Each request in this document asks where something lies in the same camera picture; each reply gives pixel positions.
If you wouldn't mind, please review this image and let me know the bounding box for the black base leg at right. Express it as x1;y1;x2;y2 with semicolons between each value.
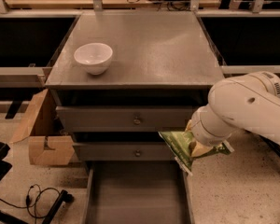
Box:
261;137;280;158

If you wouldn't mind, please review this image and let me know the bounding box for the grey middle drawer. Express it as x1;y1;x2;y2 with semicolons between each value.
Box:
73;142;174;161

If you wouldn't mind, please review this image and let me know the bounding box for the black cable on floor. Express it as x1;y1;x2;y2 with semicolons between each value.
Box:
0;184;62;219

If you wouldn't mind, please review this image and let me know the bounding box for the white ceramic bowl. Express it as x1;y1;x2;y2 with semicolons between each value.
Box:
74;43;113;75

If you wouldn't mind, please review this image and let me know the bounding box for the green jalapeno chip bag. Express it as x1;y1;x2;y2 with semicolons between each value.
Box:
159;131;234;175

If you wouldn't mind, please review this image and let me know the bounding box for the grey drawer cabinet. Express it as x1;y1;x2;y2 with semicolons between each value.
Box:
44;10;229;224

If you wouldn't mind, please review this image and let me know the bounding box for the grey open bottom drawer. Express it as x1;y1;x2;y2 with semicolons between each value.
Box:
82;161;195;224

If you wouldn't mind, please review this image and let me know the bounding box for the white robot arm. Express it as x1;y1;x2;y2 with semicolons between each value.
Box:
190;71;280;147

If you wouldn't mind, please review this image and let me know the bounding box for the grey top drawer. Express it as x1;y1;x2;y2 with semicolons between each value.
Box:
56;105;198;133

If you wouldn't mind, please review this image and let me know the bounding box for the brown cardboard box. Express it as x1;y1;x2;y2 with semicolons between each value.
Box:
10;89;74;166

